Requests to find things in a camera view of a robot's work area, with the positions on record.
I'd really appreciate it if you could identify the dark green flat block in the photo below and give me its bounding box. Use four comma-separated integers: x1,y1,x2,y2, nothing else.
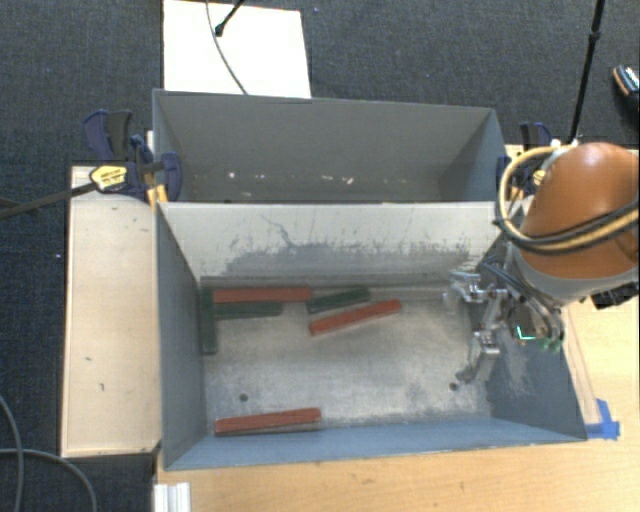
199,286,220,356
214,301,284,320
305,285,373,315

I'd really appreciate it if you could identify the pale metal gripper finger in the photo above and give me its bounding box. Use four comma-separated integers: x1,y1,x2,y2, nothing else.
441,269,494,305
454,330,502,385

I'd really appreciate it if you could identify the pale wood flat board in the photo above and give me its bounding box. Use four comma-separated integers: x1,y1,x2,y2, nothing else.
60,166,164,459

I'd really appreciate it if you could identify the red-brown flat block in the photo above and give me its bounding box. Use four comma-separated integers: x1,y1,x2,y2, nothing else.
307,298,403,338
212,286,314,305
213,407,323,438

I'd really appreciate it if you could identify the black cylinder on white bracket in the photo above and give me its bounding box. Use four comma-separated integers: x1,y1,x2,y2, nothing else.
591,282,640,311

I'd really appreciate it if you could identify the grey metal bin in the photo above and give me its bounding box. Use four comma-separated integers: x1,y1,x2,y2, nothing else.
151,88,589,472

